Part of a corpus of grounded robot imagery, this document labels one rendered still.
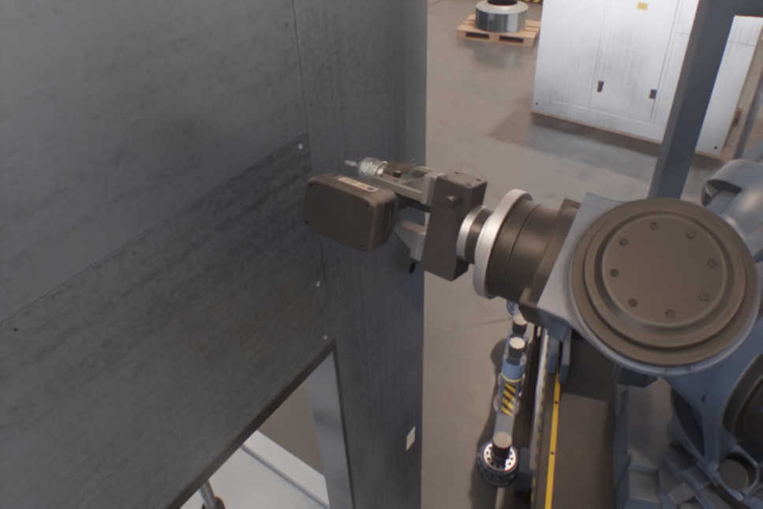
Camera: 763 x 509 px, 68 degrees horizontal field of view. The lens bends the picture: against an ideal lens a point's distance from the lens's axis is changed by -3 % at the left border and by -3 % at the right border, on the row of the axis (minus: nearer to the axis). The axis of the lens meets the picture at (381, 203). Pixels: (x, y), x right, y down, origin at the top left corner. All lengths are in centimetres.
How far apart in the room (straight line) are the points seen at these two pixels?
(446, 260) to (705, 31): 92
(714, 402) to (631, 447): 43
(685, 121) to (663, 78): 494
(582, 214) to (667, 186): 99
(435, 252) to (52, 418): 55
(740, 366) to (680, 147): 73
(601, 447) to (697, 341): 105
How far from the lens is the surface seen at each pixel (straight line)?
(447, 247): 75
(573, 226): 66
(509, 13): 927
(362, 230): 71
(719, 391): 104
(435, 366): 404
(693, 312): 59
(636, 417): 150
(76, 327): 85
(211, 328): 102
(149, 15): 77
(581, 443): 161
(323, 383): 151
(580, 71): 670
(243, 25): 87
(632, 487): 143
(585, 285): 61
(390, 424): 191
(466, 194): 72
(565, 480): 155
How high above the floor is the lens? 312
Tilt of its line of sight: 35 degrees down
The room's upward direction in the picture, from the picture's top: 2 degrees counter-clockwise
